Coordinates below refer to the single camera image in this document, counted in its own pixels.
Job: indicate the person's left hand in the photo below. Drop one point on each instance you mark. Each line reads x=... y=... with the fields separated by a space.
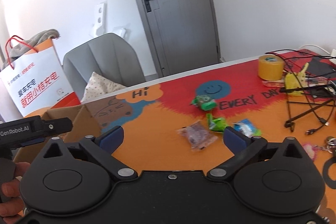
x=10 y=210

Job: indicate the blue snack packet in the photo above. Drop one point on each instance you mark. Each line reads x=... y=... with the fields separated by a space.
x=247 y=128

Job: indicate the clear brown snack packet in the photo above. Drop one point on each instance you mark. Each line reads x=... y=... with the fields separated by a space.
x=197 y=135

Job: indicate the white wall bracket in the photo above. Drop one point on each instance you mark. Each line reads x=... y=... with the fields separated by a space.
x=99 y=23

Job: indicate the colourful cartoon table mat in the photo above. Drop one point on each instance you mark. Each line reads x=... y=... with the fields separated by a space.
x=176 y=122

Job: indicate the yellow tape roll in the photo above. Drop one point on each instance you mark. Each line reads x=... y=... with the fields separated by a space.
x=270 y=67

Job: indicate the grey door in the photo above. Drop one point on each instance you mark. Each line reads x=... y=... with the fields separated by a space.
x=182 y=34

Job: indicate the yellow plastic bag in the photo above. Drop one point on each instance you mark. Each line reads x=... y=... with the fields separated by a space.
x=296 y=80

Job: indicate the grey blanket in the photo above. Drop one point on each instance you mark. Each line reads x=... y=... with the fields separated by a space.
x=15 y=47

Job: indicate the white orange paper bag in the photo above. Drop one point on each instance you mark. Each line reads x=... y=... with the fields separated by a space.
x=36 y=81

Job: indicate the pink pompom keychain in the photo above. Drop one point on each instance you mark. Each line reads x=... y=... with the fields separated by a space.
x=311 y=151

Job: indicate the green candy packet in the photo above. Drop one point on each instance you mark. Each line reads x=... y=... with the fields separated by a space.
x=216 y=124
x=204 y=102

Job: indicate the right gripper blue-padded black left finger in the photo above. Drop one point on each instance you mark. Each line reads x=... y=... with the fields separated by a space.
x=100 y=149

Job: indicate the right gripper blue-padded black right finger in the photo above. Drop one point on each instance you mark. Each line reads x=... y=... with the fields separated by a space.
x=245 y=151

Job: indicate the dotted cream cushion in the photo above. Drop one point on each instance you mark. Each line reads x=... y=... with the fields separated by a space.
x=98 y=86

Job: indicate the grey chair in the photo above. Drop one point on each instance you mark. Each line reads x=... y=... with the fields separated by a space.
x=109 y=56

